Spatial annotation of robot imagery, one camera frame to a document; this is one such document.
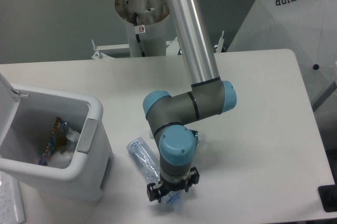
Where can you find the clear bottle blue label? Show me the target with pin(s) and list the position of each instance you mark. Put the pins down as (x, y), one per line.
(149, 166)

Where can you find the colourful snack wrapper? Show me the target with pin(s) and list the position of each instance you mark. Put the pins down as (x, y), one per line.
(57, 139)

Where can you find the crumpled white paper trash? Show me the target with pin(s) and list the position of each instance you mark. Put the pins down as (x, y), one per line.
(62, 156)

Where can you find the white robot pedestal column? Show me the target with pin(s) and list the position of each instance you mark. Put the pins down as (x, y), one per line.
(145, 22)

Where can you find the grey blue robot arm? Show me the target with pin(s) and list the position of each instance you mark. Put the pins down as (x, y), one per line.
(169, 115)

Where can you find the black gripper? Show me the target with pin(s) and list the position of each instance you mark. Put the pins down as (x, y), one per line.
(155, 191)

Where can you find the black device at edge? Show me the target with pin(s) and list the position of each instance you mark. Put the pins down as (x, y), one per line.
(328, 197)

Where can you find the white plastic trash can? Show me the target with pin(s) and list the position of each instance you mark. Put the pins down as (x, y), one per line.
(28, 115)

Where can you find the clear bottle green label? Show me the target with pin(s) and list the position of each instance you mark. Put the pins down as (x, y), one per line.
(199, 139)

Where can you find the white metal base frame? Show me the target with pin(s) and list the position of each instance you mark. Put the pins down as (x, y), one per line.
(123, 50)

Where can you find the white Superior umbrella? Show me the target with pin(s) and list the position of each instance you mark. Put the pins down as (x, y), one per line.
(306, 27)

